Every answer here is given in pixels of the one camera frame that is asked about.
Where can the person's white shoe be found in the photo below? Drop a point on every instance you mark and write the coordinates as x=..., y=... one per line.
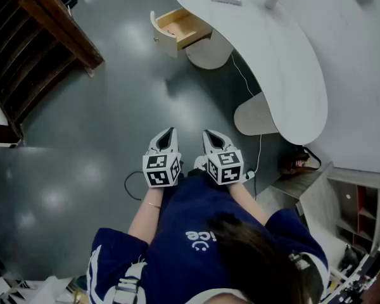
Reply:
x=200, y=162

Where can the white head mount band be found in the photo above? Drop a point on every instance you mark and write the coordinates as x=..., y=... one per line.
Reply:
x=218, y=296

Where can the hair clip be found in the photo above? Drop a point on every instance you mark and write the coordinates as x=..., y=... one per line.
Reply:
x=300, y=261

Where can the wooden drawer with white front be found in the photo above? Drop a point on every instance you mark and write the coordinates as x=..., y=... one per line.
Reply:
x=180, y=27

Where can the white vase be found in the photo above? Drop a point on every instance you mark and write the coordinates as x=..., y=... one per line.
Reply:
x=271, y=0

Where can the brown wooden staircase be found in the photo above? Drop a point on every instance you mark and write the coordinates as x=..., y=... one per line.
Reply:
x=28, y=52

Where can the white power strip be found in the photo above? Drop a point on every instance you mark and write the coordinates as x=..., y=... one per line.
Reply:
x=249, y=174

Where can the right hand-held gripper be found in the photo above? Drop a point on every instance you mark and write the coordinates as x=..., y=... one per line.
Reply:
x=225, y=168

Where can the navy blue shirt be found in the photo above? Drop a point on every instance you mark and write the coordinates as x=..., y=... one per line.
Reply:
x=183, y=233

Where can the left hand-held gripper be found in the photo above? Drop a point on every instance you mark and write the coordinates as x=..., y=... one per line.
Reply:
x=160, y=169

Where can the cluttered workbench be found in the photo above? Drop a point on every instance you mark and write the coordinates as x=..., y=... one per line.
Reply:
x=358, y=277

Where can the brown bag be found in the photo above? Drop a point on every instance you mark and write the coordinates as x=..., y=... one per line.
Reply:
x=293, y=165

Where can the person's right forearm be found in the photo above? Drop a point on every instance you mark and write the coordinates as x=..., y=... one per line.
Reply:
x=248, y=201

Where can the person's left forearm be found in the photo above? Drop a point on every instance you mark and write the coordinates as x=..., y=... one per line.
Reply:
x=145, y=215

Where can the grey shelf unit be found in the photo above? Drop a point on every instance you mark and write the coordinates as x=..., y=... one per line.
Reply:
x=351, y=201

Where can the white curved desk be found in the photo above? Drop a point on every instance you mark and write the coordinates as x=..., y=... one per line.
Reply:
x=272, y=59

